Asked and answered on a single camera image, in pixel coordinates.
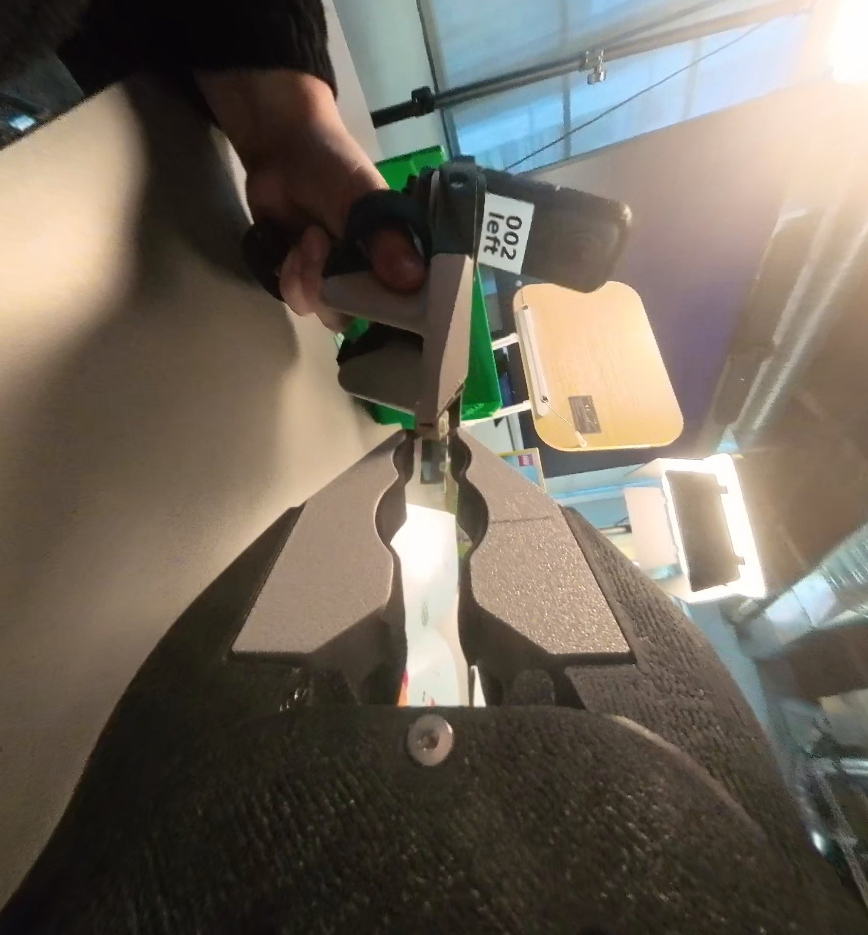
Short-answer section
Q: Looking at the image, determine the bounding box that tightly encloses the person's left forearm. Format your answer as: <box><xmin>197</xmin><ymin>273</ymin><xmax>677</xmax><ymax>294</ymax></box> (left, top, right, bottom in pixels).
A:
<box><xmin>54</xmin><ymin>0</ymin><xmax>365</xmax><ymax>158</ymax></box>

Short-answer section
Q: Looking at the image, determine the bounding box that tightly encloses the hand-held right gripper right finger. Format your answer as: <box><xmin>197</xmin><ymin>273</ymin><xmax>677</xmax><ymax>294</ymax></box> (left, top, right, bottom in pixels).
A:
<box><xmin>453</xmin><ymin>430</ymin><xmax>637</xmax><ymax>663</ymax></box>

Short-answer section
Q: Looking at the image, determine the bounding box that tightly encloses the person's left hand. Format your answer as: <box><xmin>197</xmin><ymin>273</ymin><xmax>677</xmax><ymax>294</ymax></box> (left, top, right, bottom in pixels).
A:
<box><xmin>242</xmin><ymin>124</ymin><xmax>426</xmax><ymax>336</ymax></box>

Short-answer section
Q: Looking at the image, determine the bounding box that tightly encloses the green plastic bin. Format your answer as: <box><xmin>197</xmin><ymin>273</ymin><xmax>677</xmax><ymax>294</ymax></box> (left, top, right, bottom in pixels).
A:
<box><xmin>335</xmin><ymin>145</ymin><xmax>504</xmax><ymax>428</ymax></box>

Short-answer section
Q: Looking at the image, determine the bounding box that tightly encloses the open lego instruction booklet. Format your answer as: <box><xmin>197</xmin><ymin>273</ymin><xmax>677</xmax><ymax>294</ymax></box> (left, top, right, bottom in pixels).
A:
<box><xmin>393</xmin><ymin>500</ymin><xmax>487</xmax><ymax>708</ymax></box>

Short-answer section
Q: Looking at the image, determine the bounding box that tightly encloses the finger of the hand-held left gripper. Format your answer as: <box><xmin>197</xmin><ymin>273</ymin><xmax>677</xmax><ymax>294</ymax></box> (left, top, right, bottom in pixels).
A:
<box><xmin>437</xmin><ymin>380</ymin><xmax>470</xmax><ymax>435</ymax></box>
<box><xmin>416</xmin><ymin>250</ymin><xmax>479</xmax><ymax>426</ymax></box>

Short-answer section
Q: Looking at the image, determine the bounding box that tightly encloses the black light stand pole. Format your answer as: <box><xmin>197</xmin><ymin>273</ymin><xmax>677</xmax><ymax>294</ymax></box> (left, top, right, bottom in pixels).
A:
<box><xmin>370</xmin><ymin>44</ymin><xmax>613</xmax><ymax>131</ymax></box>

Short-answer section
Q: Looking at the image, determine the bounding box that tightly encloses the lego set box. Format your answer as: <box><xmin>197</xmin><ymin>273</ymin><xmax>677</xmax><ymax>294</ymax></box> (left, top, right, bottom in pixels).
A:
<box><xmin>498</xmin><ymin>447</ymin><xmax>549</xmax><ymax>498</ymax></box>

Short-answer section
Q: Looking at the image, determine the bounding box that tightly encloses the light wood side table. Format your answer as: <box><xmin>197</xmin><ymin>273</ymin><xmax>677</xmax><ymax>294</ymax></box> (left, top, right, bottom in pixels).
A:
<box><xmin>510</xmin><ymin>281</ymin><xmax>684</xmax><ymax>450</ymax></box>

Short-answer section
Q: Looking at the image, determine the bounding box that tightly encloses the studio light panel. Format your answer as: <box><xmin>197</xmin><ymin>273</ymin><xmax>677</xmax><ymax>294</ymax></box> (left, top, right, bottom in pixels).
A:
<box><xmin>624</xmin><ymin>453</ymin><xmax>767</xmax><ymax>603</ymax></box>

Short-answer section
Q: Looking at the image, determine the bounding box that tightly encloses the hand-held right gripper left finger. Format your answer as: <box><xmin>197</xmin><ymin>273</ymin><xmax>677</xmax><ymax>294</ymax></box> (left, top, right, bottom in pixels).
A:
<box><xmin>231</xmin><ymin>430</ymin><xmax>416</xmax><ymax>660</ymax></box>

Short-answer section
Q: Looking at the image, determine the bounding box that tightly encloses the narrow light green lego plate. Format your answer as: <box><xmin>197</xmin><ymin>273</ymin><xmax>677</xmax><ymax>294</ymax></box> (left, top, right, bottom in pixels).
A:
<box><xmin>414</xmin><ymin>419</ymin><xmax>455</xmax><ymax>489</ymax></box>

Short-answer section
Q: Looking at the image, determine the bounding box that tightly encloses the silver ventilation duct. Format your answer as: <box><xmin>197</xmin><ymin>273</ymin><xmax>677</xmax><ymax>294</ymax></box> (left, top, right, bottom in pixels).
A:
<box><xmin>770</xmin><ymin>497</ymin><xmax>868</xmax><ymax>644</ymax></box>

